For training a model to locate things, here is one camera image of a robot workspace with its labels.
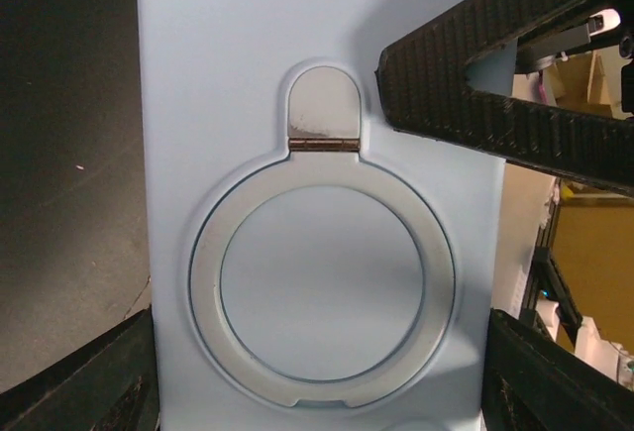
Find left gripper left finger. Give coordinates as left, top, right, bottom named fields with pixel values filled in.
left=1, top=309, right=159, bottom=430

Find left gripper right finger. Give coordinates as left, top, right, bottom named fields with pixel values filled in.
left=481, top=309, right=633, bottom=431

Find cardboard boxes in background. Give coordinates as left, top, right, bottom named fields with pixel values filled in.
left=512, top=49, right=634, bottom=353

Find light blue phone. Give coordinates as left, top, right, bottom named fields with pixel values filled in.
left=138, top=0, right=504, bottom=430

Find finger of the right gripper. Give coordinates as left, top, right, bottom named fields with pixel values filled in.
left=373, top=0, right=634, bottom=194

